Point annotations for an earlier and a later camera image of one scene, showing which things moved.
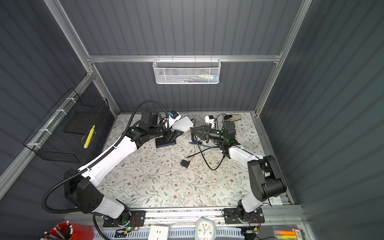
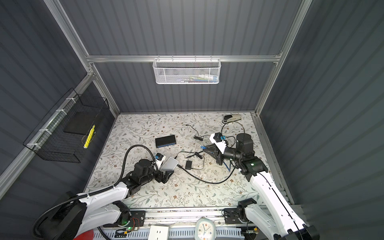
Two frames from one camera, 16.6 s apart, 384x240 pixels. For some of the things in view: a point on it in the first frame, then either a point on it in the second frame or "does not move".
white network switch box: x=183 y=124 -> x=170 y=164
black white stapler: x=233 y=117 does not move
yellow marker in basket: x=89 y=137 does not move
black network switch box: x=161 y=142 does not move
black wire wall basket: x=63 y=134 does not move
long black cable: x=201 y=151 -> x=205 y=181
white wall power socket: x=158 y=233 does not move
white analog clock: x=205 y=229 does not move
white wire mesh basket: x=186 y=71 does not move
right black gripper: x=206 y=132 -> x=218 y=155
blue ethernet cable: x=205 y=146 -> x=204 y=147
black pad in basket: x=80 y=122 does not move
